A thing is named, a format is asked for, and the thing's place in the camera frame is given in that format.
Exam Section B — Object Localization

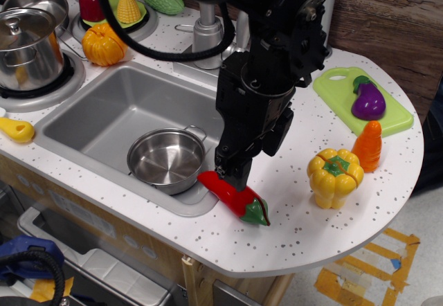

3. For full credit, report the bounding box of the yellow toy bell pepper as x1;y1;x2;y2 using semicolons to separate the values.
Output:
307;148;365;209

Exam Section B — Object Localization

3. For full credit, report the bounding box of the orange toy carrot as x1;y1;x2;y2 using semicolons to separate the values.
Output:
352;120;382;172

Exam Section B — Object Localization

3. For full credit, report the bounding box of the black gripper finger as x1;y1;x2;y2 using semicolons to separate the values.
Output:
230;158;253;191
215;155;233;181

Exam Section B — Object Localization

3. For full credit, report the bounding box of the orange toy pumpkin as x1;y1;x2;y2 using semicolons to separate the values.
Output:
82;23;128;66

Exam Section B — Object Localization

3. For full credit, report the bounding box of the purple toy eggplant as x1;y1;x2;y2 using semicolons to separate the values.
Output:
351;75;386;121

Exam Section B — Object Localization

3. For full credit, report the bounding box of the steel pot at back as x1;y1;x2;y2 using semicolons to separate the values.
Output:
3;0;69;30

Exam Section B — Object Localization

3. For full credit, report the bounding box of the red toy pepper piece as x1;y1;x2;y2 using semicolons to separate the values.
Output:
79;0;105;22

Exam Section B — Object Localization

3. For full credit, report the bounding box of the grey stove burner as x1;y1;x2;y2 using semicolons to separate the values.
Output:
1;51;86;113
68;0;158;42

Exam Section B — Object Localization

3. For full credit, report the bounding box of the blue clamp tool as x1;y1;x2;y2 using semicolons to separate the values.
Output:
1;235;64;280

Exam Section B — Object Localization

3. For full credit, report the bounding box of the steel pot with lid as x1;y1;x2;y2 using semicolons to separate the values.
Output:
1;8;64;91

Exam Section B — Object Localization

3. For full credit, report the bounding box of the small steel pan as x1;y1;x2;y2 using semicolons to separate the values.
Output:
127;125;207;195

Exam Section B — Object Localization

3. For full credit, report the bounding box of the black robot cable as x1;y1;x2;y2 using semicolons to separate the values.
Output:
93;0;236;62

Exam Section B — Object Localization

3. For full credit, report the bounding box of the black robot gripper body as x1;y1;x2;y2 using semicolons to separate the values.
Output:
215;52;295;168

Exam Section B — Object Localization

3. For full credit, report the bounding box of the grey stove burner right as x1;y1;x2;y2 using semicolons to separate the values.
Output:
68;0;158;42

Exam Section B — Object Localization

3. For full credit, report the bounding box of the light green cutting board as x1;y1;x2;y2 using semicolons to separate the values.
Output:
313;67;413;137

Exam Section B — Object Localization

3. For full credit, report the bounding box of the grey toy sink basin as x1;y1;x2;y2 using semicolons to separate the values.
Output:
35;62;224;217

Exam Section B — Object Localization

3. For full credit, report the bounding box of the black hose lower left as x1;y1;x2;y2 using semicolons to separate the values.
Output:
0;250;66;306

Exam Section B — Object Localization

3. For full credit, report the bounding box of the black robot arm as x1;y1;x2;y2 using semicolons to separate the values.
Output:
196;0;327;191

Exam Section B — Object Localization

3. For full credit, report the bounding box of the grey stove burner front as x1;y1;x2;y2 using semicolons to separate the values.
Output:
1;51;86;113

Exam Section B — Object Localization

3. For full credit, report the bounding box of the yellow toy corn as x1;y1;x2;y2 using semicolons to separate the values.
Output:
117;0;141;24

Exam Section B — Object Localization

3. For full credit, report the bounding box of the red toy chili pepper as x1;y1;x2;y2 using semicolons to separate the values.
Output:
197;171;271;226

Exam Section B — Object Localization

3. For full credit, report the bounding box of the green plate under corn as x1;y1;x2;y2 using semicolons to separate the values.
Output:
80;0;150;29

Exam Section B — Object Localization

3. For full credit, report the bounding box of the silver toy faucet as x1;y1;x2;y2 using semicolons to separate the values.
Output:
192;3;250;70

